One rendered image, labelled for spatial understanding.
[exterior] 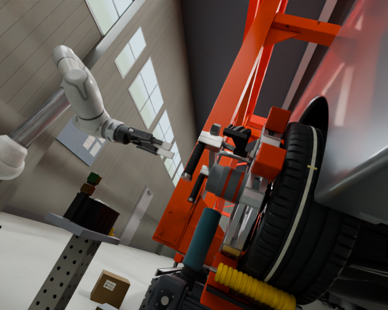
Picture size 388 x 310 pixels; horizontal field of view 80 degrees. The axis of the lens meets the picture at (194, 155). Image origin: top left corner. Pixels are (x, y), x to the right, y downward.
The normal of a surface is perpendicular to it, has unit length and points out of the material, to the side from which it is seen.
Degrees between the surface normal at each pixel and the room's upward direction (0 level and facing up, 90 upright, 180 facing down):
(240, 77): 90
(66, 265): 90
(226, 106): 90
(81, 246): 90
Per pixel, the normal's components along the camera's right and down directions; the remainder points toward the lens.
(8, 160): 0.84, 0.36
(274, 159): -0.04, -0.43
